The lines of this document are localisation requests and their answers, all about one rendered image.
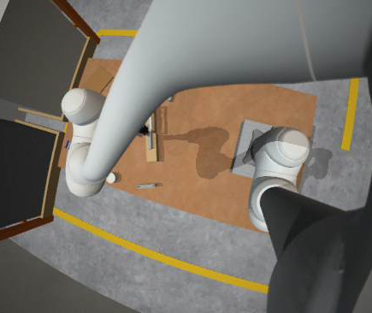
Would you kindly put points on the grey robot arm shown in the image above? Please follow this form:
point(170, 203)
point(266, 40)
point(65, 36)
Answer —
point(187, 44)

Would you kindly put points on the pale grey cylinder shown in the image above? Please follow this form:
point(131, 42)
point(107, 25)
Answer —
point(112, 178)

